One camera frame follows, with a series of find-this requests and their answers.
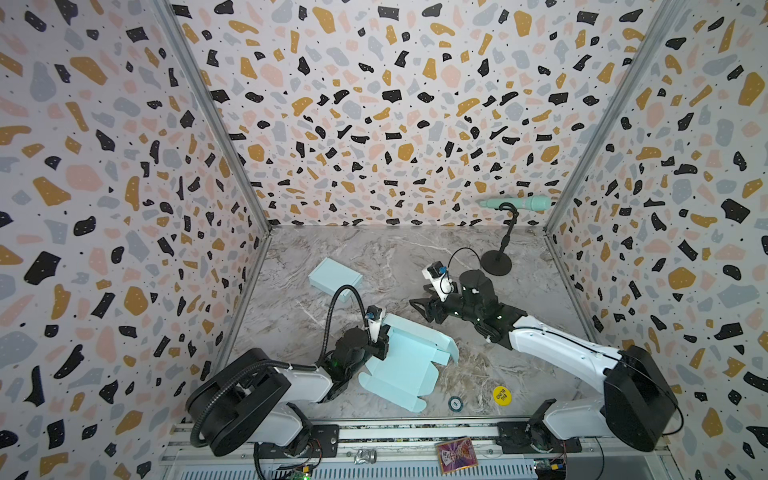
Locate mint paper box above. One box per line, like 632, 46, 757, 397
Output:
308, 258, 363, 295
358, 313, 459, 413

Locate black microphone stand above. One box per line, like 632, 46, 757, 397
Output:
480, 202, 519, 276

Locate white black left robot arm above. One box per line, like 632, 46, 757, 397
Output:
185, 322, 389, 457

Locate aluminium right corner post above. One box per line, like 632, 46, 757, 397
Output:
544, 0, 687, 236

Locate yellow round sticker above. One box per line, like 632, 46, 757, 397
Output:
492, 386, 512, 406

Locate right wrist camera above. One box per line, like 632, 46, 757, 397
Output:
422, 261, 454, 301

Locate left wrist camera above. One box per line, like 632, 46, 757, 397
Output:
365, 305, 386, 344

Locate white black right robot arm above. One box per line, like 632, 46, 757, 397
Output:
409, 262, 679, 452

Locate purple snack packet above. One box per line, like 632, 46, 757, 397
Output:
436, 437, 478, 475

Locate aluminium corner post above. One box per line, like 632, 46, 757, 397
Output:
151, 0, 271, 235
544, 0, 687, 236

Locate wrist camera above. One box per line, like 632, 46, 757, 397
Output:
365, 305, 386, 344
422, 261, 454, 301

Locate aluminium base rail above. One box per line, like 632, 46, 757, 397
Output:
160, 417, 682, 479

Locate aluminium left corner post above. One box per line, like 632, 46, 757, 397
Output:
151, 0, 271, 235

